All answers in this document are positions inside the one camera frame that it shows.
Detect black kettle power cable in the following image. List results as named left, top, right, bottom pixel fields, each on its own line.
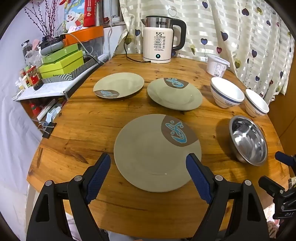
left=124, top=30, right=151, bottom=63

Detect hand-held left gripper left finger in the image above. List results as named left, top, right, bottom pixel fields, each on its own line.
left=26, top=153, right=111, bottom=241

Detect white rolled paper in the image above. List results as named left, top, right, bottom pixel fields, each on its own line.
left=35, top=99, right=63, bottom=121

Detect stainless steel bowl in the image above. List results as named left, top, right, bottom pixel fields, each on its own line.
left=229, top=115, right=269, bottom=166

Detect large white blue-striped bowl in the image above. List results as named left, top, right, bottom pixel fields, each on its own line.
left=210, top=77, right=245, bottom=109

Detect heart-print striped curtain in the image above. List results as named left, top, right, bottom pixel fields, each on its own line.
left=119, top=0, right=292, bottom=105

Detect red cartoon gift box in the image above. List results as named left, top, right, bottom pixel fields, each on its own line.
left=58, top=0, right=97, bottom=32

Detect red label jar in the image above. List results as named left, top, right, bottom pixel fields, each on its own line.
left=26, top=65, right=42, bottom=91

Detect small white blue-striped bowl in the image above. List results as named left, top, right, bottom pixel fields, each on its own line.
left=244, top=89, right=270, bottom=117

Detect lime green box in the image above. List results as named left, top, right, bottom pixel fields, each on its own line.
left=38, top=57, right=85, bottom=79

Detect clear plastic bag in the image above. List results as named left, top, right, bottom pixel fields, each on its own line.
left=24, top=50, right=43, bottom=67

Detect white power cord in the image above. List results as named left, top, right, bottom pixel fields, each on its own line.
left=108, top=14, right=116, bottom=59

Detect orange-lid clear storage box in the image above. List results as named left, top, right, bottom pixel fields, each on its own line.
left=62, top=25, right=104, bottom=58

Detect wooden cabinet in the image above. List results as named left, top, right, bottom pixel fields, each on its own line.
left=269, top=91, right=296, bottom=141

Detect white plastic tub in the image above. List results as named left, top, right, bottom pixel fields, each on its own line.
left=206, top=55, right=230, bottom=78

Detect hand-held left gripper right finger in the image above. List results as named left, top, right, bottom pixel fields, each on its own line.
left=186, top=152, right=270, bottom=241

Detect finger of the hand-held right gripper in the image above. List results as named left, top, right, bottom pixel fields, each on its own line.
left=275, top=151, right=296, bottom=173
left=258, top=176, right=285, bottom=200

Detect purple twig branches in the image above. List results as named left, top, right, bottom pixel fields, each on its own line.
left=24, top=0, right=61, bottom=39

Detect grey plate with blue motif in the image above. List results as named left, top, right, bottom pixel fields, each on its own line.
left=113, top=114, right=202, bottom=193
left=93, top=72, right=145, bottom=99
left=147, top=77, right=203, bottom=111

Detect cream electric kettle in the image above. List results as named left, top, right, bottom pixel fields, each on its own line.
left=141, top=16, right=187, bottom=64

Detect white side shelf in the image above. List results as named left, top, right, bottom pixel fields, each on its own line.
left=13, top=82, right=70, bottom=101

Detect zigzag-patterned box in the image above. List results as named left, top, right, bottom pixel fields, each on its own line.
left=42, top=56, right=100, bottom=84

